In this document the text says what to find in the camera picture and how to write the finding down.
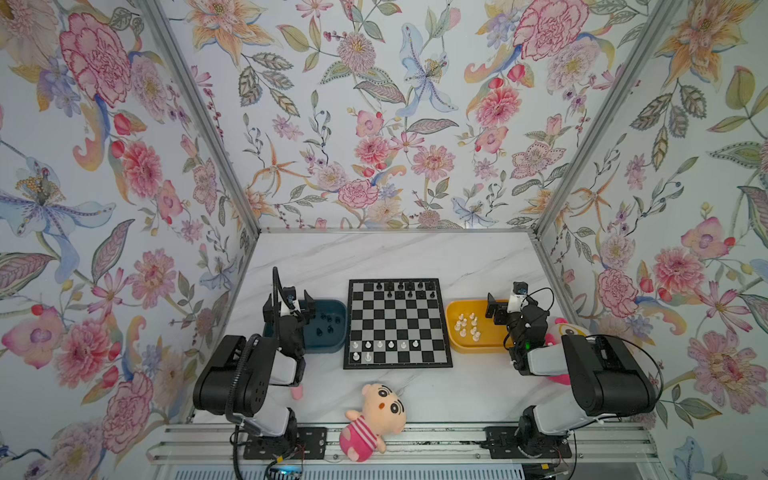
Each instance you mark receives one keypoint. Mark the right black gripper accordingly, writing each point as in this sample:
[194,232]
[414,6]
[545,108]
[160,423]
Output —
[504,312]

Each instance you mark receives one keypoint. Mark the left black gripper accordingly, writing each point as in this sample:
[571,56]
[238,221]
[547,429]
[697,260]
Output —
[287,310]

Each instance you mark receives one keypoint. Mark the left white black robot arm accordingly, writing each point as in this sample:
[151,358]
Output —
[236,380]

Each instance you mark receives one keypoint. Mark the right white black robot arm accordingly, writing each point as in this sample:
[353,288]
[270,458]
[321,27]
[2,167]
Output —
[606,381]

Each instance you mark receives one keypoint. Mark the teal plastic tray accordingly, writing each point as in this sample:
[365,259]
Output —
[327,330]

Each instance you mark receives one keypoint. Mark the yellow plastic tray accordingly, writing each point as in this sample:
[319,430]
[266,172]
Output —
[470,331]

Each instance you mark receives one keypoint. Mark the small pink eraser toy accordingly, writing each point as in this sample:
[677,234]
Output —
[297,392]

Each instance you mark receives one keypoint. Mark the black and white chessboard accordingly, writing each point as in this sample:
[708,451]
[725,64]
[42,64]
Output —
[396,324]

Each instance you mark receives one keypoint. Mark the pink striped plush doll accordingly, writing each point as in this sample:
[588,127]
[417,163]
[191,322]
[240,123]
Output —
[383,413]

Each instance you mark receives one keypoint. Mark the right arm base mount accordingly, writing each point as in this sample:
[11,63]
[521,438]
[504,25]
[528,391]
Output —
[510,442]

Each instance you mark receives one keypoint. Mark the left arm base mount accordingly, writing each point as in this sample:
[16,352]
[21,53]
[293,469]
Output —
[308,443]

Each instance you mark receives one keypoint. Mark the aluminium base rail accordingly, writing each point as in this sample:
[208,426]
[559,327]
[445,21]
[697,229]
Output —
[429,443]

